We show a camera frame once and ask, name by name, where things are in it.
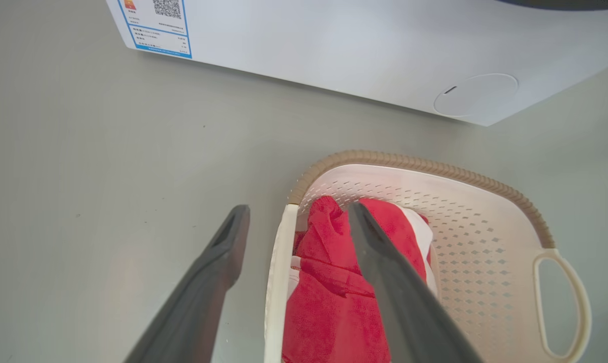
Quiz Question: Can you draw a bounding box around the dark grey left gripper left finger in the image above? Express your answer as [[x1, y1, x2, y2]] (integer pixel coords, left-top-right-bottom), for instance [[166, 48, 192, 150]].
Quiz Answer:
[[124, 204, 251, 363]]

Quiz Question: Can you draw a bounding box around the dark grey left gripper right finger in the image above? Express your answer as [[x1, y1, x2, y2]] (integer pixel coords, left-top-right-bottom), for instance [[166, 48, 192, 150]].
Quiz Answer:
[[347, 202, 484, 363]]

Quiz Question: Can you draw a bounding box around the white plastic laundry basket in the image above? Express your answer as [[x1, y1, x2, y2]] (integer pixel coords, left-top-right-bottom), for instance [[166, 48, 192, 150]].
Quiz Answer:
[[264, 150, 592, 363]]

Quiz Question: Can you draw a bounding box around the white cloth garment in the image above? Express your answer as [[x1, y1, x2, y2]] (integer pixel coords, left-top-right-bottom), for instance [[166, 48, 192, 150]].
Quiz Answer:
[[287, 202, 439, 302]]

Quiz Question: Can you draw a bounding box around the red cloth garment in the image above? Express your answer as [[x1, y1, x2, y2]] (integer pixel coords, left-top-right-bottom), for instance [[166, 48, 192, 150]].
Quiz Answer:
[[282, 196, 431, 363]]

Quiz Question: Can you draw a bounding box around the white washing machine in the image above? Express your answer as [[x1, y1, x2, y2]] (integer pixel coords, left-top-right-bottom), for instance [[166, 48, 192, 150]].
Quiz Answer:
[[105, 0, 608, 127]]

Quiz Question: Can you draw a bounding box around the blue energy label sticker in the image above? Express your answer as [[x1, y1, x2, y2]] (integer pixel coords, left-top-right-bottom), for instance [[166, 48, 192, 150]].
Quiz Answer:
[[119, 0, 193, 59]]

